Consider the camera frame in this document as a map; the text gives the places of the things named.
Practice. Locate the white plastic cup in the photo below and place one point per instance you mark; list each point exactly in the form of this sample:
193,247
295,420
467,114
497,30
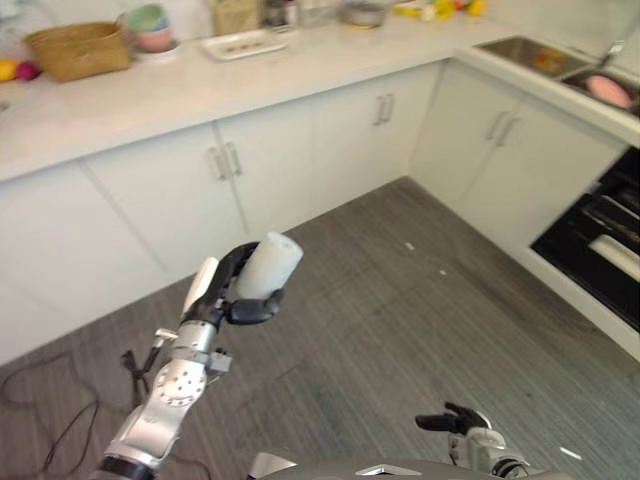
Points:
270,267

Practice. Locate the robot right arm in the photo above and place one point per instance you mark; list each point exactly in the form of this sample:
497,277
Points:
487,450

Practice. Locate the orange sponge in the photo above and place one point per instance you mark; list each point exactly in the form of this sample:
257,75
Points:
548,60

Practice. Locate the pink fruit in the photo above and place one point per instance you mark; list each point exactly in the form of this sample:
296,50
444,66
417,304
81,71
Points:
28,70

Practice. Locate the stainless steel sink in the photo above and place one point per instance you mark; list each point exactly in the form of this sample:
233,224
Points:
560,62

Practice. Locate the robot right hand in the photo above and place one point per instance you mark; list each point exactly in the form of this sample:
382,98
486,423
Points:
457,421

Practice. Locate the white rectangular tray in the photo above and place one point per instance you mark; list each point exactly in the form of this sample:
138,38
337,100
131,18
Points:
244,45

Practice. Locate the beige packet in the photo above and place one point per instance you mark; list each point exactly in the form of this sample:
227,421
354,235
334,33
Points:
237,15

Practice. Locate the pink bowl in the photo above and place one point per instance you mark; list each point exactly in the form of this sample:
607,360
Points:
608,90

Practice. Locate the stack of pastel bowls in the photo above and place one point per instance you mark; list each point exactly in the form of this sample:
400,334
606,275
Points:
150,29

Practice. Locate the yellow toy pile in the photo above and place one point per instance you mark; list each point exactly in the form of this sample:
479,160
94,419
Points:
440,8

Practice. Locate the yellow fruit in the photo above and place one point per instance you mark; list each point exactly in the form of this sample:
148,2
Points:
7,69

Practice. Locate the sink faucet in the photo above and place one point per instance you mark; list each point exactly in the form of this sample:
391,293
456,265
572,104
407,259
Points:
613,51

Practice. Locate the white plate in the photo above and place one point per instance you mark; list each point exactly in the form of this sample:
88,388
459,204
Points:
616,254

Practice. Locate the open black dishwasher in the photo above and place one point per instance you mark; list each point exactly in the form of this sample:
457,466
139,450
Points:
600,235

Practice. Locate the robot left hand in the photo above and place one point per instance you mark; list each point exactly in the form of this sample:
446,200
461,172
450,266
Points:
246,309

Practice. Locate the woven wicker basket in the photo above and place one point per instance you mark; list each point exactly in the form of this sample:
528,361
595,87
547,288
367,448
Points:
80,50

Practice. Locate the metal pot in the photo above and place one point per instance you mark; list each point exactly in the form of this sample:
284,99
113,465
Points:
363,13

